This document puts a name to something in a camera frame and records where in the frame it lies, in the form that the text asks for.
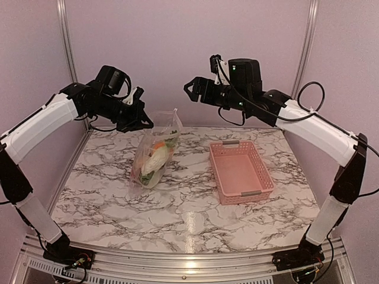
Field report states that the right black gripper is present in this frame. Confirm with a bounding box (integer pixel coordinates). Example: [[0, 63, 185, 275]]
[[182, 76, 250, 112]]

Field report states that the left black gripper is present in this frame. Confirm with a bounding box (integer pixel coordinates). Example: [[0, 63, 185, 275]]
[[89, 92, 153, 133]]

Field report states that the clear zip top bag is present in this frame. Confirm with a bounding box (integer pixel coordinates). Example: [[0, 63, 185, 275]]
[[130, 108, 183, 196]]

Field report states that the orange tangerine toy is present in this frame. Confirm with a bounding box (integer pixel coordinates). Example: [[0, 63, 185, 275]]
[[154, 141, 165, 149]]

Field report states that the white radish with leaves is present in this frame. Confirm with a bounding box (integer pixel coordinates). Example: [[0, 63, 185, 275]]
[[139, 174, 156, 188]]

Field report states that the pink perforated plastic basket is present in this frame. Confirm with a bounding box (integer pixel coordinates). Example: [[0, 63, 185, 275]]
[[209, 140, 275, 205]]

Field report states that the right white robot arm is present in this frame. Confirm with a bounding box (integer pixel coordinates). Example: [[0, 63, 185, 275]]
[[184, 77, 367, 265]]

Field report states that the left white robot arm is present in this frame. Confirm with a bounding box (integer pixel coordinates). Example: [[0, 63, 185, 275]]
[[1, 82, 153, 263]]

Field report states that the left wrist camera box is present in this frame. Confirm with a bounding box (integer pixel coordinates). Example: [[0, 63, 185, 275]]
[[95, 65, 144, 105]]

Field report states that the right aluminium frame post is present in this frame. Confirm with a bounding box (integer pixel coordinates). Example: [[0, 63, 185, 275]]
[[291, 0, 319, 98]]

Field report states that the aluminium frame post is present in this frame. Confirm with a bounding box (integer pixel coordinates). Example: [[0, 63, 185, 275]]
[[291, 0, 319, 98], [56, 0, 78, 82]]

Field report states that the left aluminium frame post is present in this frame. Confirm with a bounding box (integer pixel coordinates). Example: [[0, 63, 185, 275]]
[[56, 0, 78, 82]]

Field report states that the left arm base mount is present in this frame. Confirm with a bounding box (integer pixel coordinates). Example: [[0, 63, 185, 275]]
[[43, 233, 95, 269]]

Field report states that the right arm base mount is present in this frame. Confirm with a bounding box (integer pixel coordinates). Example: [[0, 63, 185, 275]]
[[272, 237, 325, 271]]

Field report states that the front aluminium rail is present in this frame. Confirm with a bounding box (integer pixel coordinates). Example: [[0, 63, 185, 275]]
[[17, 233, 353, 284]]

